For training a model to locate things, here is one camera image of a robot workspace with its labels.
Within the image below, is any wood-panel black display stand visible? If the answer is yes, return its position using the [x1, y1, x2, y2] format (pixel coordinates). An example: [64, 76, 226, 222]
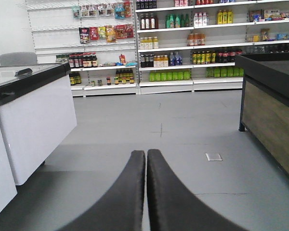
[235, 53, 289, 179]

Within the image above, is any white supermarket shelving unit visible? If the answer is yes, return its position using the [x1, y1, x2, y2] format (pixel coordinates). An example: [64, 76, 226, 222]
[21, 0, 289, 97]

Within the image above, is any grey office chair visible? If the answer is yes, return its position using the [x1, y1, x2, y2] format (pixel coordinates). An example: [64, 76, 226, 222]
[0, 52, 38, 66]

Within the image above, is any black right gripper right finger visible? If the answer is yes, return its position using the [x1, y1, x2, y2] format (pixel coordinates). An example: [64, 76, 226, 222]
[147, 149, 244, 231]

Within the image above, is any far white chest freezer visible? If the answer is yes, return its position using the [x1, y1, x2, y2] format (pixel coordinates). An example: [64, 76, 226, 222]
[0, 63, 77, 185]

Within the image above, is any steel floor socket cover far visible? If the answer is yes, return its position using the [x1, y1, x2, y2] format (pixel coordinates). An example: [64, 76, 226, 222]
[205, 153, 223, 161]

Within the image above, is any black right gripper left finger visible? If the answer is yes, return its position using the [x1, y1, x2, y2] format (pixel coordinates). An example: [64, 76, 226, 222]
[59, 150, 145, 231]

